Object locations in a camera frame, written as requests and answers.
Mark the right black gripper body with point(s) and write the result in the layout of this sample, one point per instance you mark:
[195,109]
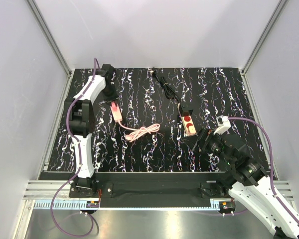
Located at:
[212,144]

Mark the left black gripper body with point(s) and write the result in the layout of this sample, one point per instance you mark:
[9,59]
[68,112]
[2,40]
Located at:
[110,93]

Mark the pink cube plug adapter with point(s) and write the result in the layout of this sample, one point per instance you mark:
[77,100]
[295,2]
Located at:
[191,129]

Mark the white pink power strip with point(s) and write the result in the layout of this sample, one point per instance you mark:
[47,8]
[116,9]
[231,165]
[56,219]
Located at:
[116,112]

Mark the black smart plug adapter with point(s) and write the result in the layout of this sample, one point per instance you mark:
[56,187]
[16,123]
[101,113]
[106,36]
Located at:
[185,108]

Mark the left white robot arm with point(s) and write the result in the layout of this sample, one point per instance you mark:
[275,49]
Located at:
[81,121]

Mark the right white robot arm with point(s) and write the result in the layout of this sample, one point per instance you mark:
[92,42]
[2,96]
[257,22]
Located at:
[245,180]

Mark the beige red power strip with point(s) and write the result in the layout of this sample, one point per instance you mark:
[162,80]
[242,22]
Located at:
[186,120]

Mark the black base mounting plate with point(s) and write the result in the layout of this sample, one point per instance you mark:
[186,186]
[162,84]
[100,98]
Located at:
[157,186]

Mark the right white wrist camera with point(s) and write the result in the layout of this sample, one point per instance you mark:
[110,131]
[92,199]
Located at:
[223,125]

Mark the grey cable duct rail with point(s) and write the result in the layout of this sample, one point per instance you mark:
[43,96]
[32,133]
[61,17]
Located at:
[106,205]

